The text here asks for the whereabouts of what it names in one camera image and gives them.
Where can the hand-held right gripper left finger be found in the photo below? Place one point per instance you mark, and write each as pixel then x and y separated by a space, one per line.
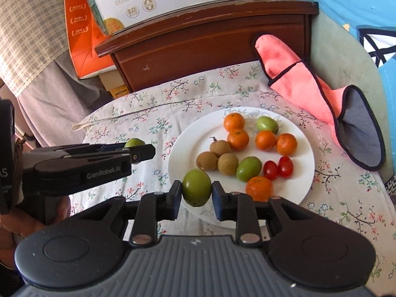
pixel 177 198

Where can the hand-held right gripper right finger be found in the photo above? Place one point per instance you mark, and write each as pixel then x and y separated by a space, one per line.
pixel 218 201

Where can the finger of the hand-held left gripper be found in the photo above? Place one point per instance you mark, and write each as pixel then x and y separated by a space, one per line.
pixel 142 154
pixel 92 173

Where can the green jujube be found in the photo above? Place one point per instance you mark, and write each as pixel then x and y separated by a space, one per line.
pixel 249 168
pixel 196 187
pixel 134 143
pixel 267 124

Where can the brown kiwi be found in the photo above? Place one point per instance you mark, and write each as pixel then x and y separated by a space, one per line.
pixel 228 164
pixel 206 161
pixel 219 148

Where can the mandarin orange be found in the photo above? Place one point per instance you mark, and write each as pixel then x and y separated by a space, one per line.
pixel 265 140
pixel 234 122
pixel 259 188
pixel 238 139
pixel 286 144

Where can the red cherry tomato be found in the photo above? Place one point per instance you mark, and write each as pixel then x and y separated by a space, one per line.
pixel 285 166
pixel 270 170

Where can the white plate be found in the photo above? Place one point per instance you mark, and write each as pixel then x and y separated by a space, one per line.
pixel 297 176

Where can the person's left hand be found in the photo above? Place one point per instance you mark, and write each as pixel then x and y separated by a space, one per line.
pixel 12 238

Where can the floral tablecloth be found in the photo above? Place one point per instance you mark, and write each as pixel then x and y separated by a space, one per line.
pixel 139 117

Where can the brown cardboard box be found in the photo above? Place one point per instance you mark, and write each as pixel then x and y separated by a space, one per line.
pixel 113 83

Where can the grey-lilac waffle cloth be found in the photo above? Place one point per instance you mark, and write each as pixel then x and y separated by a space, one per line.
pixel 62 99

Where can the orange carton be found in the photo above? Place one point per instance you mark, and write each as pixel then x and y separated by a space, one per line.
pixel 83 52

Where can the brown wooden nightstand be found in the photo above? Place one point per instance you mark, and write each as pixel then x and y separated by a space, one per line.
pixel 201 46

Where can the beige checked cloth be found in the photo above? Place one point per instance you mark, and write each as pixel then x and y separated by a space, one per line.
pixel 31 21

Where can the pink cloth with black trim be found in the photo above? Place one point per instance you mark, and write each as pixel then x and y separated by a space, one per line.
pixel 287 74

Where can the white milk carton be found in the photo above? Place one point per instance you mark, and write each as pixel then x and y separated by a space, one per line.
pixel 185 6

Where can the green cushion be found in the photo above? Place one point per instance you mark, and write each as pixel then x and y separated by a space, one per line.
pixel 334 58

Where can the blue plush cushion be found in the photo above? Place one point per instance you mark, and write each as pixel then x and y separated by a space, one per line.
pixel 340 3

